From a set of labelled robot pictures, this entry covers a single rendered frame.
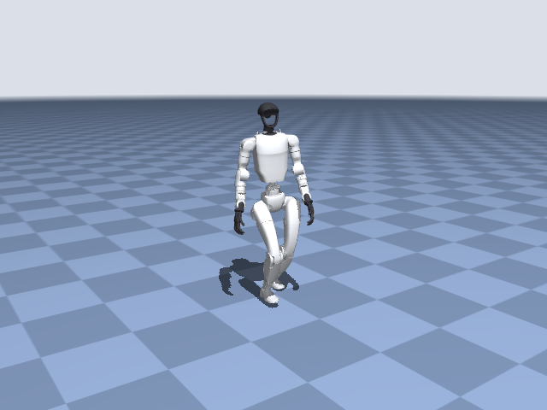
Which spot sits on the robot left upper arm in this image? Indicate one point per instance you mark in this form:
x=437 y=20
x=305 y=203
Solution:
x=293 y=143

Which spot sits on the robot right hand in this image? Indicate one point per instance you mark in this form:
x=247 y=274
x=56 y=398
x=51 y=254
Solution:
x=237 y=218

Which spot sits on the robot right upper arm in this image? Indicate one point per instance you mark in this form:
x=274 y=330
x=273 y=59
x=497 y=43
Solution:
x=246 y=146

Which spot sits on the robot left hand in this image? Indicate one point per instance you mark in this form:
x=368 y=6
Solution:
x=308 y=202

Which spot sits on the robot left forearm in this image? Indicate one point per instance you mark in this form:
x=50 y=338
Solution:
x=303 y=184

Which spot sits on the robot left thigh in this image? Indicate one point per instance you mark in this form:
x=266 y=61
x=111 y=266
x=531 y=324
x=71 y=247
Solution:
x=291 y=226

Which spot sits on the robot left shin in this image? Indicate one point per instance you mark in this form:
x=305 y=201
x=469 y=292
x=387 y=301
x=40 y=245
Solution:
x=284 y=265

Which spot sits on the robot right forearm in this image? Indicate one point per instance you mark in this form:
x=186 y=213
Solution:
x=240 y=190

